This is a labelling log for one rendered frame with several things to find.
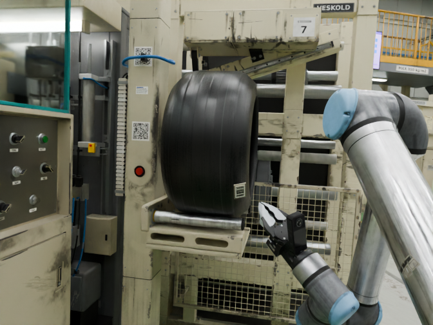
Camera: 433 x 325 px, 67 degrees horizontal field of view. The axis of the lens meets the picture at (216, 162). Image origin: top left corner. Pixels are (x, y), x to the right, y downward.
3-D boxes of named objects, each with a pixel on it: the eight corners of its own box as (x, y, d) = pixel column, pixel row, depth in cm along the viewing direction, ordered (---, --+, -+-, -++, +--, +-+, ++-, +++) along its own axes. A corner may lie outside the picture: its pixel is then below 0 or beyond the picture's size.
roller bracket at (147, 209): (140, 231, 120) (141, 205, 119) (174, 209, 159) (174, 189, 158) (149, 233, 120) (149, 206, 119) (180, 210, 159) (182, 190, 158)
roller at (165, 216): (150, 222, 123) (151, 211, 123) (154, 220, 127) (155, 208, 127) (243, 232, 117) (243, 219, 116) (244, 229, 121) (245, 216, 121)
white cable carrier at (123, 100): (115, 195, 135) (118, 77, 131) (120, 193, 140) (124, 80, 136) (125, 196, 134) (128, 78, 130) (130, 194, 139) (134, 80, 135)
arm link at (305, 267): (307, 276, 83) (334, 259, 87) (294, 260, 86) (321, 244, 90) (298, 290, 90) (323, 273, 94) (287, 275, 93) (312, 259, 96)
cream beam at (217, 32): (182, 42, 150) (183, 9, 149) (196, 57, 175) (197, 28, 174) (319, 42, 139) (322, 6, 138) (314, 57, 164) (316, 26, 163)
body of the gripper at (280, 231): (263, 242, 100) (288, 275, 93) (269, 226, 93) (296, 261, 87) (283, 231, 103) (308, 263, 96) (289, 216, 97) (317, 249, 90)
